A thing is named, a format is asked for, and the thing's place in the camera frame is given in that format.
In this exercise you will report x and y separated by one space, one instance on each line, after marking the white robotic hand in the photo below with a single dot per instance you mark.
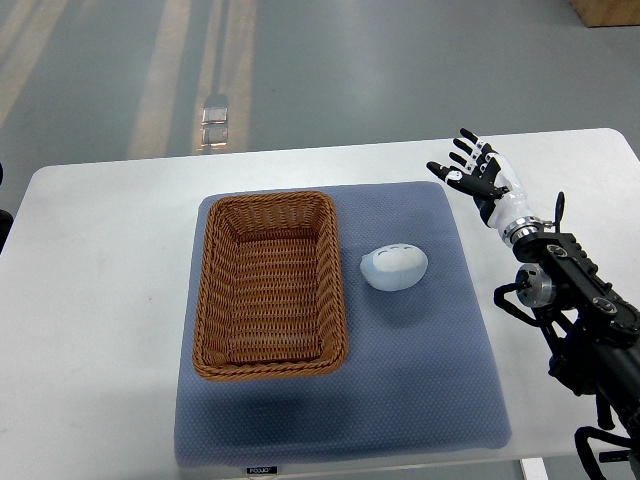
510 215

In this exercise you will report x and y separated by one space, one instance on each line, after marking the metal floor plate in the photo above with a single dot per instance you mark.
214 127

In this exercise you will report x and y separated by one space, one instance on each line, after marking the blue plush toy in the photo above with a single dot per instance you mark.
394 267

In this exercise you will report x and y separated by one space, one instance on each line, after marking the blue quilted mat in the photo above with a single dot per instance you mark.
419 377

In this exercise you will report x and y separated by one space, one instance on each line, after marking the brown cardboard box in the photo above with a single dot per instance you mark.
607 13

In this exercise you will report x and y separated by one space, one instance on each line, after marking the brown wicker basket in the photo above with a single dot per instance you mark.
270 300

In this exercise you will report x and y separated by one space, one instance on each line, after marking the black object at left edge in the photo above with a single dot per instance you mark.
6 222

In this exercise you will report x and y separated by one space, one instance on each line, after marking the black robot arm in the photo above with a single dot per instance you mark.
592 332

